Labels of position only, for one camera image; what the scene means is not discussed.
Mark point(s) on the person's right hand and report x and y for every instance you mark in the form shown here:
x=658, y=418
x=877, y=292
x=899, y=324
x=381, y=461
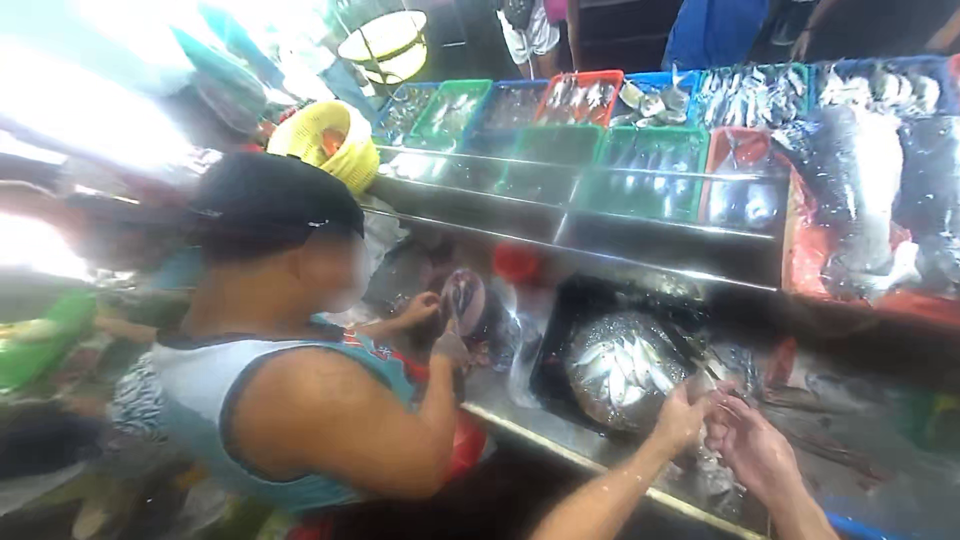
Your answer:
x=759, y=450

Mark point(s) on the person's left hand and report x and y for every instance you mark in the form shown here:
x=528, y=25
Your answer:
x=684, y=416

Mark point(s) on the person's left fingers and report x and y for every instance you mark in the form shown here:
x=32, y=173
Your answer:
x=709, y=394

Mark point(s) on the person's right fingers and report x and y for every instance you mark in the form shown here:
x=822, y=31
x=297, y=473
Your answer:
x=721, y=426

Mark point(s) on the small grey fish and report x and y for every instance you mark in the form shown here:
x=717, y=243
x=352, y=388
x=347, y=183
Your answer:
x=700, y=384

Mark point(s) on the person's left forearm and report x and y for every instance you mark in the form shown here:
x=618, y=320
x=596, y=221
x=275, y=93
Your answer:
x=604, y=495

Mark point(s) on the person's right forearm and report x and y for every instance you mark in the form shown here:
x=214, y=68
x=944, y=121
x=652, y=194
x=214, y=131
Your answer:
x=801, y=517

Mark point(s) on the pile of small silver fish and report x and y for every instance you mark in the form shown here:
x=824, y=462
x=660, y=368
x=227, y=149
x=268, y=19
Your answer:
x=622, y=369

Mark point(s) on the black rectangular tub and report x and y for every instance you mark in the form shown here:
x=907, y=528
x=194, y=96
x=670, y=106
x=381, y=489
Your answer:
x=551, y=360

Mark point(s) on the clear plastic bag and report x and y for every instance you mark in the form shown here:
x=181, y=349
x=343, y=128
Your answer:
x=525, y=352

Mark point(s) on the metal display counter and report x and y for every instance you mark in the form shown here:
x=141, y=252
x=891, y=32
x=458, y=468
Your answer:
x=585, y=225

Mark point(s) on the red plastic bowl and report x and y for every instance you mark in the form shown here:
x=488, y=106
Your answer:
x=517, y=262

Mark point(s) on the pile of grey fish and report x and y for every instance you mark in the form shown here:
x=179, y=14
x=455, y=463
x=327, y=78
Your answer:
x=652, y=161

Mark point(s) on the pink tray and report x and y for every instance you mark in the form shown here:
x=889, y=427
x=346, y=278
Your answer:
x=712, y=154

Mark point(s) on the red plastic bucket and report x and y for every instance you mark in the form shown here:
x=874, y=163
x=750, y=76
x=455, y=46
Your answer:
x=465, y=442

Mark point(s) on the opened round fish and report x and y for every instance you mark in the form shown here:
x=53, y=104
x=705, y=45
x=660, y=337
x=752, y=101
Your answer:
x=463, y=300

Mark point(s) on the green tray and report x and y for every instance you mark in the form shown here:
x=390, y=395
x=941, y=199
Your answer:
x=611, y=142
x=431, y=124
x=551, y=146

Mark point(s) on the large silver fish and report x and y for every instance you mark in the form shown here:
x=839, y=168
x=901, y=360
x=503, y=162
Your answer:
x=874, y=180

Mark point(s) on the pile of broad fish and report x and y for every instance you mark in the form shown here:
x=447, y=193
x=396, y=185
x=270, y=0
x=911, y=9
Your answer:
x=660, y=105

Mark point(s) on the pile of slender silver fish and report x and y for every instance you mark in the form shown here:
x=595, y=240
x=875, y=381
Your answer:
x=754, y=97

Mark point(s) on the large dark fish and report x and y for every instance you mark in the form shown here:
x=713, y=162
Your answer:
x=934, y=180

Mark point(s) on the red tray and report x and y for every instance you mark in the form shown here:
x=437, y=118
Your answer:
x=616, y=86

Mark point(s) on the pile of shiny fish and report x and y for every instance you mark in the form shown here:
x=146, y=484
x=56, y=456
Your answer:
x=577, y=97

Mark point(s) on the blue tray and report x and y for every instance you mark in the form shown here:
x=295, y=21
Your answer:
x=641, y=76
x=390, y=116
x=900, y=66
x=480, y=120

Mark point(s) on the teal tray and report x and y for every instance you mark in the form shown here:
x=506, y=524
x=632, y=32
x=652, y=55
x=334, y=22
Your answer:
x=806, y=71

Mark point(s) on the pile of curved silver fish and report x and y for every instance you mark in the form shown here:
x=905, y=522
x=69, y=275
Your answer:
x=892, y=91

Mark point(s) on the pile of whitish fish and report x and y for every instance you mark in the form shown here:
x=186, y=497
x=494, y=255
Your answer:
x=454, y=112

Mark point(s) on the yellow perforated plastic basket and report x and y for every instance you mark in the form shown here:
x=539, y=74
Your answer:
x=300, y=135

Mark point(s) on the green plastic crate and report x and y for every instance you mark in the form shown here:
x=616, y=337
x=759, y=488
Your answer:
x=52, y=334

